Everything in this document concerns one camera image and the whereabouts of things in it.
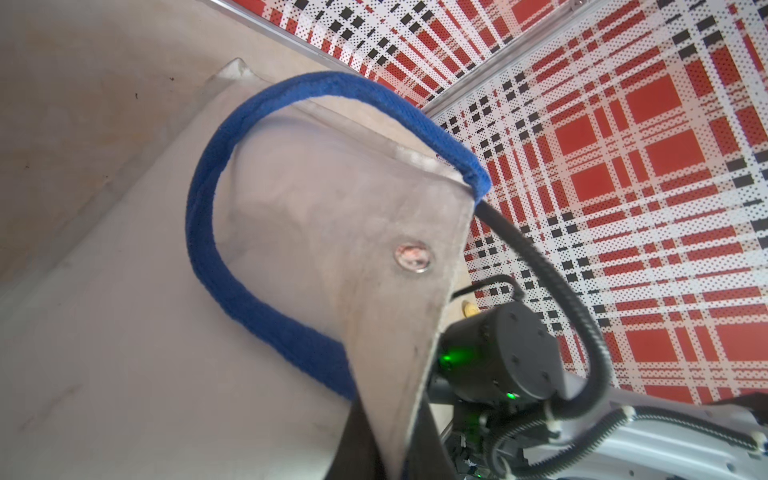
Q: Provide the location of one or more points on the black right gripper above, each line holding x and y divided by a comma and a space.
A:
464, 442

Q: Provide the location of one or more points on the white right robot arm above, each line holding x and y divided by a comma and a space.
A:
626, 436

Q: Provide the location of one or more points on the white canvas bag blue handles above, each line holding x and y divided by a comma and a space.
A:
258, 296

